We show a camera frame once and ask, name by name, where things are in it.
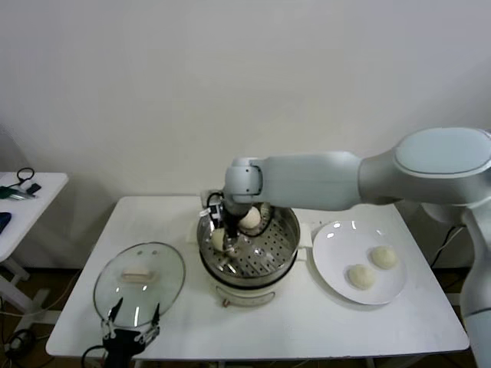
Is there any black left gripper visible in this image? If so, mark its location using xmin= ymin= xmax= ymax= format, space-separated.
xmin=101 ymin=297 xmax=160 ymax=368

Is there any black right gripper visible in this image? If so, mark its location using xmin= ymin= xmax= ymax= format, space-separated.
xmin=221 ymin=202 xmax=247 ymax=258

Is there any white steamed baozi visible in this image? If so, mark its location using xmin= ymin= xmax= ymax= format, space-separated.
xmin=369 ymin=245 xmax=398 ymax=270
xmin=237 ymin=206 xmax=262 ymax=232
xmin=346 ymin=264 xmax=377 ymax=291
xmin=210 ymin=228 xmax=227 ymax=252

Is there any glass lid with cream handle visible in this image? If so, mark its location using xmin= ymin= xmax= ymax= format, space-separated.
xmin=93 ymin=241 xmax=187 ymax=331

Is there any stainless steel steamer basket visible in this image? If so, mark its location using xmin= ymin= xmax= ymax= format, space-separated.
xmin=185 ymin=193 xmax=311 ymax=279

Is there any cream electric cooking pot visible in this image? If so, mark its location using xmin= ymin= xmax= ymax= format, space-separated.
xmin=199 ymin=245 xmax=308 ymax=309

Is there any white round plate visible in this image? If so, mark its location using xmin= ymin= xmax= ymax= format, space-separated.
xmin=311 ymin=220 xmax=407 ymax=307

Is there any white side table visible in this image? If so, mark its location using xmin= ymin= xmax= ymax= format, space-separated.
xmin=0 ymin=172 xmax=70 ymax=311

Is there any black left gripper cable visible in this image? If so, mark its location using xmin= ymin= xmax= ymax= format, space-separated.
xmin=82 ymin=343 xmax=107 ymax=368

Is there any black floor cable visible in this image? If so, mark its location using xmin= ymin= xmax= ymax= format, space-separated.
xmin=0 ymin=327 xmax=51 ymax=368

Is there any green handled tool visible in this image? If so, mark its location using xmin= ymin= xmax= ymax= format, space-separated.
xmin=0 ymin=186 xmax=38 ymax=202

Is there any black cable loop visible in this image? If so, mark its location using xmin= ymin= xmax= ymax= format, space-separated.
xmin=16 ymin=168 xmax=36 ymax=189

